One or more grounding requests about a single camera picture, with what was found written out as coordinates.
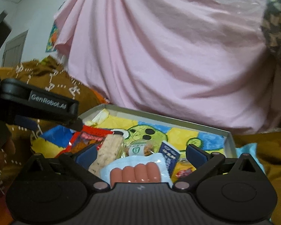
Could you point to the dark blue snack packet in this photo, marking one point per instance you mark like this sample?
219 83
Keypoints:
169 154

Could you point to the grey door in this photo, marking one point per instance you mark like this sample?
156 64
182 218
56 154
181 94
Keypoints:
14 51

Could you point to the cartoon wall poster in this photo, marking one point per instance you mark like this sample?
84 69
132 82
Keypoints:
52 37

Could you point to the clear rice cracker packet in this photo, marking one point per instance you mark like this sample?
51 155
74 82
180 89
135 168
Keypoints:
107 150

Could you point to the grey tray with cartoon drawing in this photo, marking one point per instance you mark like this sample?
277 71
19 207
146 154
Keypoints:
201 136

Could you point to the clear nut snack packet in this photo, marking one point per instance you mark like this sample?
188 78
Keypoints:
140 148

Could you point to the brown patterned quilt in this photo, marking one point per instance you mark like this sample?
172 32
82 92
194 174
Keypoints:
49 79

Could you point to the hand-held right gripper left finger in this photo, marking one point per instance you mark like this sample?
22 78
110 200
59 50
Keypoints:
86 155

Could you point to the pink hanging cloth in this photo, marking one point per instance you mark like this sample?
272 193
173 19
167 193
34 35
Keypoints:
166 51

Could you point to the red snack packet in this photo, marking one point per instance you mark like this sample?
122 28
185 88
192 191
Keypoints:
89 137

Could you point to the yellow candy packet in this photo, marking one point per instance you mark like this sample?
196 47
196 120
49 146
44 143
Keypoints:
185 172

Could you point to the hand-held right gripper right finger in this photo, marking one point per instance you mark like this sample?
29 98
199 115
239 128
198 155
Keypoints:
196 154

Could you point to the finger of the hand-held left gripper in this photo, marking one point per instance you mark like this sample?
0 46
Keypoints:
75 124
25 123

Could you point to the sausage packet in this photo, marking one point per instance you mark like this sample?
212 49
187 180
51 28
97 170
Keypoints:
135 173

